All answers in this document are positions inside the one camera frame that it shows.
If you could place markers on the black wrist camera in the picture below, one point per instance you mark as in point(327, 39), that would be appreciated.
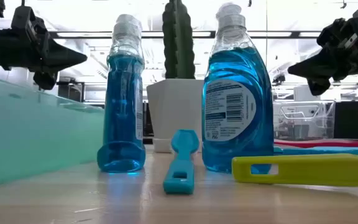
point(26, 21)
point(334, 32)

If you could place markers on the black cabinet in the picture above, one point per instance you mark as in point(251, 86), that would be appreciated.
point(348, 119)

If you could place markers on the black ceiling spotlight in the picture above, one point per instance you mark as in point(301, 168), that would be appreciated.
point(279, 79)

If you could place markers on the blue dish soap bottle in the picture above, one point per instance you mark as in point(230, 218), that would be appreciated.
point(121, 102)
point(238, 68)

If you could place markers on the black linear ceiling light rail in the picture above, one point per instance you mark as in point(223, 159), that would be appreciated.
point(294, 34)

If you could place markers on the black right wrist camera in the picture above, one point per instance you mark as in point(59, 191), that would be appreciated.
point(334, 32)

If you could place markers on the yellow-green toothbrush bottom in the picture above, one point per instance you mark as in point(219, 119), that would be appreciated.
point(322, 171)

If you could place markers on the light blue sponge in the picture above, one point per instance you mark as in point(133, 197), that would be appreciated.
point(322, 152)

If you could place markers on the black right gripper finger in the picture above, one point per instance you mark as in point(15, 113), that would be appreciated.
point(309, 76)
point(319, 65)

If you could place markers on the green translucent plastic bin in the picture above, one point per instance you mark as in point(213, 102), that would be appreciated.
point(26, 130)

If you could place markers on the green cactus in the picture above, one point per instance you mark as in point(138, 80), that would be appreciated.
point(179, 40)

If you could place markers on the clear plastic bin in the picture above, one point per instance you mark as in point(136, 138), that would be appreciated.
point(303, 124)

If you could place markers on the white plant pot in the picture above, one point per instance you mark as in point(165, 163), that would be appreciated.
point(172, 109)

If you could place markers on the red dish brush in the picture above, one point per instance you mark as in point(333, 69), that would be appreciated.
point(322, 143)

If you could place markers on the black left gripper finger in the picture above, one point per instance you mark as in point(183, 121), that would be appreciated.
point(76, 62)
point(61, 54)

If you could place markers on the blue plastic dish scraper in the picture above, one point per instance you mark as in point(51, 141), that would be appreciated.
point(180, 174)

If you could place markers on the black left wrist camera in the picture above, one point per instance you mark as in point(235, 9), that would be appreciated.
point(26, 21)

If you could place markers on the white box appliance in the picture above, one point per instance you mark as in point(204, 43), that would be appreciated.
point(306, 93)

